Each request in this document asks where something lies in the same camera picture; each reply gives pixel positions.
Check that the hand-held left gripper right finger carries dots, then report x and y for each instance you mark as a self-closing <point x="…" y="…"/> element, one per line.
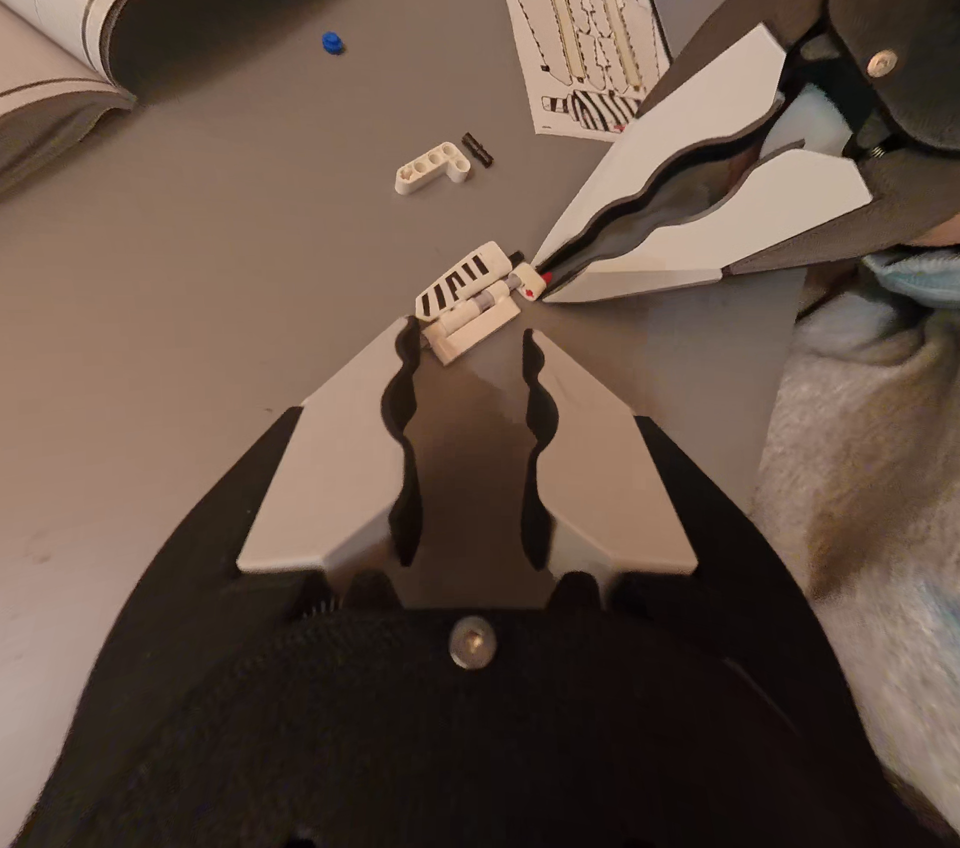
<point x="607" y="480"/>

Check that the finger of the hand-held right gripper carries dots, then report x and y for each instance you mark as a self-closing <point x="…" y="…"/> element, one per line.
<point x="697" y="105"/>
<point x="750" y="218"/>

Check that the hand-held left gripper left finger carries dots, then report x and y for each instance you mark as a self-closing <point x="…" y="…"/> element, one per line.
<point x="330" y="473"/>

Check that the white striped lego assembly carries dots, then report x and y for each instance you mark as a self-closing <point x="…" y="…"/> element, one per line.
<point x="472" y="330"/>

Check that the white lego connector red pin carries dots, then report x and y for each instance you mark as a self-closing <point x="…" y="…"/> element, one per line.
<point x="529" y="278"/>

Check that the white L-shaped lego beam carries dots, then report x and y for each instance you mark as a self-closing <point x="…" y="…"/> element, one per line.
<point x="431" y="167"/>

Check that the black lego pin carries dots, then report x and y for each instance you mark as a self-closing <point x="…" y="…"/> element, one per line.
<point x="478" y="149"/>

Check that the blue round lego stud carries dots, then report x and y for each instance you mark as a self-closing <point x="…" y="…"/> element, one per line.
<point x="333" y="42"/>

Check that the zebra striped sticker sheet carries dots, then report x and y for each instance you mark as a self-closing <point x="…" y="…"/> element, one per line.
<point x="570" y="38"/>

